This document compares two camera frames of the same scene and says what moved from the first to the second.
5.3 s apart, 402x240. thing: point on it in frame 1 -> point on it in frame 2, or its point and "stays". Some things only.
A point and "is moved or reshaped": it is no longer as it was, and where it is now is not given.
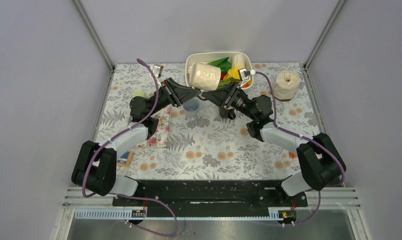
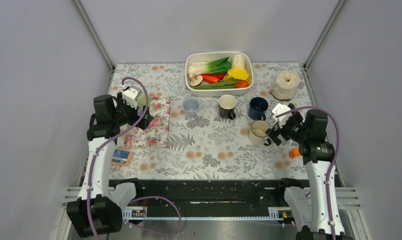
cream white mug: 204,76 is moved or reshaped
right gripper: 222,96 -> 296,117
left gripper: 180,94 -> 122,103
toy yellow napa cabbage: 237,62 stays
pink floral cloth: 160,139 stays
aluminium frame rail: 90,27 stays
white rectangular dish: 206,57 stays
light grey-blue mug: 192,109 stays
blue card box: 124,160 stays
